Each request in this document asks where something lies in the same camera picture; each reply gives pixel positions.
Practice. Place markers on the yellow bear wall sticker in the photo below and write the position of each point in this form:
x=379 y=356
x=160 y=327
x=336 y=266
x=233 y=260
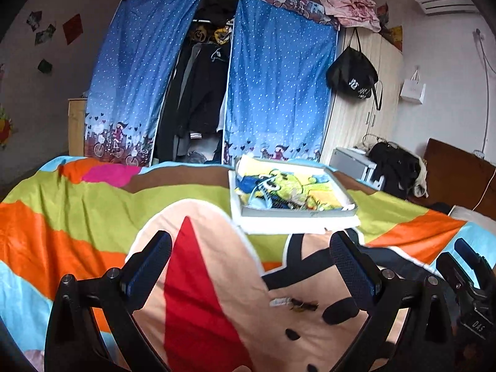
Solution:
x=6 y=128

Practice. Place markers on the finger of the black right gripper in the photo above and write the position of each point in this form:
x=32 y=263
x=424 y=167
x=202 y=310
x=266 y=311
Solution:
x=454 y=275
x=476 y=263

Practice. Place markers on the pile of dark clothes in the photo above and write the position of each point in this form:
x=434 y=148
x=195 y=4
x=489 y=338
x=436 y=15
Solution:
x=404 y=173

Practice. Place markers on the brown wooden headboard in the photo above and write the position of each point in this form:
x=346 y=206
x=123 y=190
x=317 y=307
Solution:
x=457 y=178

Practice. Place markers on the white shallow tray box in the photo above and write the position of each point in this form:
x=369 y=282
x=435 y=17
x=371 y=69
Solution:
x=277 y=197

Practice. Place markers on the white paper bag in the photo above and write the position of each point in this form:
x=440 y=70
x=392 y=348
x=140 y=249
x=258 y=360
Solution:
x=413 y=89

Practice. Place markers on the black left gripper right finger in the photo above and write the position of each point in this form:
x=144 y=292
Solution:
x=361 y=276

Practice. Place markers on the white bedside cabinet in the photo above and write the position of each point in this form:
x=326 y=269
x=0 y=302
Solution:
x=352 y=163

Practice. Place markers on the person's left hand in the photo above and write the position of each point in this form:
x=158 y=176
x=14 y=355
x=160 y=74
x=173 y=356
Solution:
x=242 y=368

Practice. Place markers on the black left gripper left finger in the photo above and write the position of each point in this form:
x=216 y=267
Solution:
x=141 y=272

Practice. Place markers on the small wooden cabinet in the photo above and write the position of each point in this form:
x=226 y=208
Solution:
x=76 y=126

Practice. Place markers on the pink clothes on wardrobe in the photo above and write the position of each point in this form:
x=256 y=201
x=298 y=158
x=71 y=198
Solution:
x=353 y=13

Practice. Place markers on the red diamond wall decoration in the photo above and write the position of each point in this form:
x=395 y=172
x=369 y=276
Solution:
x=72 y=28

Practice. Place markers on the colourful cartoon bed sheet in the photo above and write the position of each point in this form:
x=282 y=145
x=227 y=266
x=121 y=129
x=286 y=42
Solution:
x=222 y=299

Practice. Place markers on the black hanging bag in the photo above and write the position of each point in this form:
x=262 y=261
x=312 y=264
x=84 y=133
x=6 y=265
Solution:
x=353 y=74

